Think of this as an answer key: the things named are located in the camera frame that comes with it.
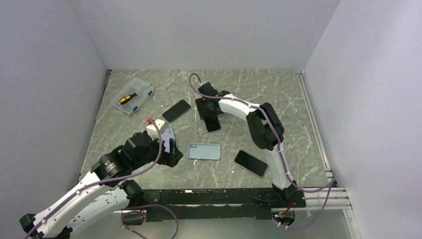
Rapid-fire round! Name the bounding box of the clear magsafe phone case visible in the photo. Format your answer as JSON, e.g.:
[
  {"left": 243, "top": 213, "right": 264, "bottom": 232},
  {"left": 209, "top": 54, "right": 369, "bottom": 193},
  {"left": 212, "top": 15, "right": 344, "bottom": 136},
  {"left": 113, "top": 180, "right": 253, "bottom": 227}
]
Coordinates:
[{"left": 234, "top": 150, "right": 269, "bottom": 178}]

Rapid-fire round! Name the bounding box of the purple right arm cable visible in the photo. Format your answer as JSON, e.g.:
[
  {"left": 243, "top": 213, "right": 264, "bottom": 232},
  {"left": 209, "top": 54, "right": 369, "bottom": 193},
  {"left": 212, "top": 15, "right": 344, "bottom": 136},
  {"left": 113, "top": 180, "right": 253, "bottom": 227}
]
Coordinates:
[{"left": 188, "top": 73, "right": 337, "bottom": 231}]

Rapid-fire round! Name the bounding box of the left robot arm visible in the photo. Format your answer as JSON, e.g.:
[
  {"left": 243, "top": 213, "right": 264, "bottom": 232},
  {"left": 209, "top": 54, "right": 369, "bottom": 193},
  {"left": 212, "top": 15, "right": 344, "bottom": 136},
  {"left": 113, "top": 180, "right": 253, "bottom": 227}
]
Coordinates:
[{"left": 19, "top": 131, "right": 183, "bottom": 239}]

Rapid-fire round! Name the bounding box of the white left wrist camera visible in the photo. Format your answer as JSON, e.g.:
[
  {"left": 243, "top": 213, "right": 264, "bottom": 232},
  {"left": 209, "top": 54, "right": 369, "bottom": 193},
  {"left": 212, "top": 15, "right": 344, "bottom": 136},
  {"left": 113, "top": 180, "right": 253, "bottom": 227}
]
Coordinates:
[{"left": 146, "top": 117, "right": 167, "bottom": 139}]

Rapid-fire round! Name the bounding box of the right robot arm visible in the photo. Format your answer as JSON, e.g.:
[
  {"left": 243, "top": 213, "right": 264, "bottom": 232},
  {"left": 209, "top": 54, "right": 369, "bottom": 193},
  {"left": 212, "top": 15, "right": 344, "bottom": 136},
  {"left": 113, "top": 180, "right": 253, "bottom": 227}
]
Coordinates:
[{"left": 193, "top": 82, "right": 297, "bottom": 207}]

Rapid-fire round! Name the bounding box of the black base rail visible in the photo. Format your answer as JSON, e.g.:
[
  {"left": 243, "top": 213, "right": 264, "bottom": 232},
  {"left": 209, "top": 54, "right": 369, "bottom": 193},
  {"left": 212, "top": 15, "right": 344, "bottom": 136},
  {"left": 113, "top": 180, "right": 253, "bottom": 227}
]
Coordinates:
[{"left": 126, "top": 188, "right": 306, "bottom": 222}]

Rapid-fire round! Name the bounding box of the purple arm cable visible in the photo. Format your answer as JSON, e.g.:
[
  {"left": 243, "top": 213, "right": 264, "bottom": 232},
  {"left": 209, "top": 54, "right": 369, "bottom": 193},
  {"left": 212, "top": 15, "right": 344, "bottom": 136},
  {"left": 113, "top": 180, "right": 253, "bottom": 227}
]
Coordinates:
[
  {"left": 23, "top": 120, "right": 180, "bottom": 239},
  {"left": 188, "top": 73, "right": 337, "bottom": 231}
]

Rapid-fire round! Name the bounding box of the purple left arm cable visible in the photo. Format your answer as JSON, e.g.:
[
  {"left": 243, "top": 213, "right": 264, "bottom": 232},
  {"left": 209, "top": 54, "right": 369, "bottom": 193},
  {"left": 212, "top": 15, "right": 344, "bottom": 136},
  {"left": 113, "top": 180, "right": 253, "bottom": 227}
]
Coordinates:
[{"left": 23, "top": 120, "right": 180, "bottom": 239}]

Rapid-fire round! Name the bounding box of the clear plastic organizer box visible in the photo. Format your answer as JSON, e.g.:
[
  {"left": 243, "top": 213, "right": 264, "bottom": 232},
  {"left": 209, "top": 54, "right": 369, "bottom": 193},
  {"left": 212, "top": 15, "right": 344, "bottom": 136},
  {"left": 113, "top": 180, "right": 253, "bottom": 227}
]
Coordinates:
[{"left": 110, "top": 78, "right": 155, "bottom": 115}]

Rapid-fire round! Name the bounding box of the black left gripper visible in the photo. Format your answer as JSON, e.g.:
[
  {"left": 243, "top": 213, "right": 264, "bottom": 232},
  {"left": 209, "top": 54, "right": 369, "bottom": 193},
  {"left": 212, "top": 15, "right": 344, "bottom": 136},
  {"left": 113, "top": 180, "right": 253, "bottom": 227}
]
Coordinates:
[{"left": 132, "top": 133, "right": 183, "bottom": 170}]

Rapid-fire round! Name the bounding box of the yellow black screwdriver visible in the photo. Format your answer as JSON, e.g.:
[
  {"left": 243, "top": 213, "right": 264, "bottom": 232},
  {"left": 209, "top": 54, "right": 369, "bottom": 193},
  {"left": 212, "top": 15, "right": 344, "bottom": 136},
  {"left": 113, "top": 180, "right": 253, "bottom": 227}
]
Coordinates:
[{"left": 118, "top": 92, "right": 138, "bottom": 105}]

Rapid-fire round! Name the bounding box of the light blue phone case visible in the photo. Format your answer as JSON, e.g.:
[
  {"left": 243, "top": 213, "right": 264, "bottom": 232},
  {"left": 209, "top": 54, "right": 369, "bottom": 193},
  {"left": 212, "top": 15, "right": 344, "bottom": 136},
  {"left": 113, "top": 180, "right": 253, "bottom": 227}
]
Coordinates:
[{"left": 187, "top": 143, "right": 221, "bottom": 160}]

